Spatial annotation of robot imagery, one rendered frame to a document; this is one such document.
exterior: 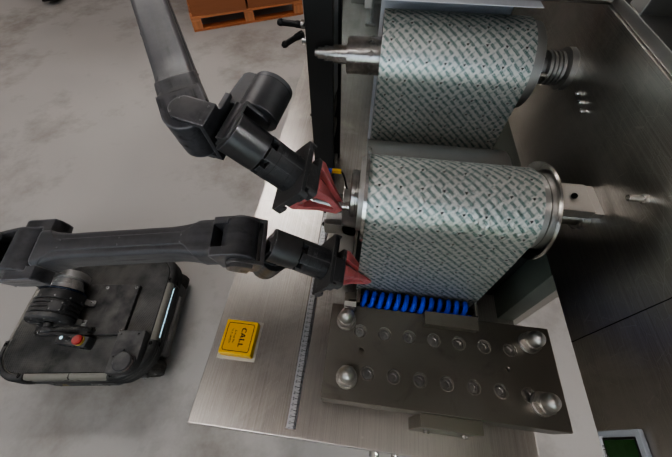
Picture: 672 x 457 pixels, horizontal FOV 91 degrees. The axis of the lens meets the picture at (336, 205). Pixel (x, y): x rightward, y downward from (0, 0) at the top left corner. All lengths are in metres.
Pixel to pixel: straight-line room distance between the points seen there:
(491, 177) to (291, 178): 0.27
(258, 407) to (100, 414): 1.24
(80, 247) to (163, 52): 0.34
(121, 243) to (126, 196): 1.85
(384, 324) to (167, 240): 0.40
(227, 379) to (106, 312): 1.05
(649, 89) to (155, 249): 0.70
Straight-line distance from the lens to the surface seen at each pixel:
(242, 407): 0.78
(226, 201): 2.18
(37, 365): 1.86
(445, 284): 0.64
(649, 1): 0.63
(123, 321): 1.71
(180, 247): 0.57
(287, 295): 0.82
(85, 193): 2.65
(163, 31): 0.60
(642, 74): 0.58
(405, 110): 0.63
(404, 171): 0.47
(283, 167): 0.44
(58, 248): 0.71
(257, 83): 0.48
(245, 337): 0.78
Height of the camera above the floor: 1.65
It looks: 54 degrees down
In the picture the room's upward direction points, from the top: straight up
